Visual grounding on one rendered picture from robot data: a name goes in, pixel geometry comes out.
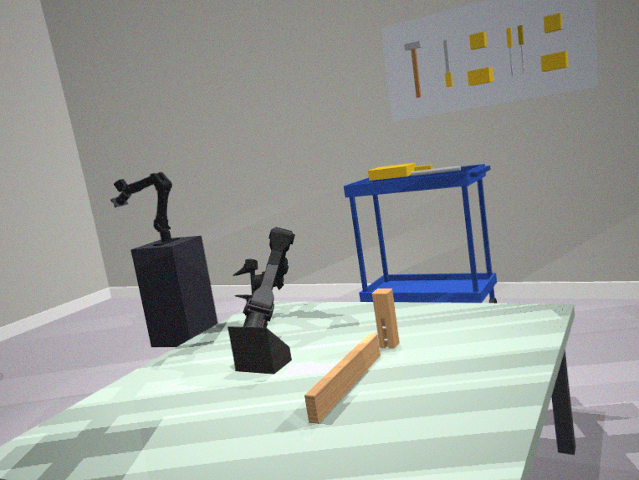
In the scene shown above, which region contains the light brown wooden board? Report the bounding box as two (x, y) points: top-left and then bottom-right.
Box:
(304, 331), (381, 424)

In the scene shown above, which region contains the wooden post with slot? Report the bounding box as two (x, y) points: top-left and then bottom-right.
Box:
(372, 289), (400, 349)

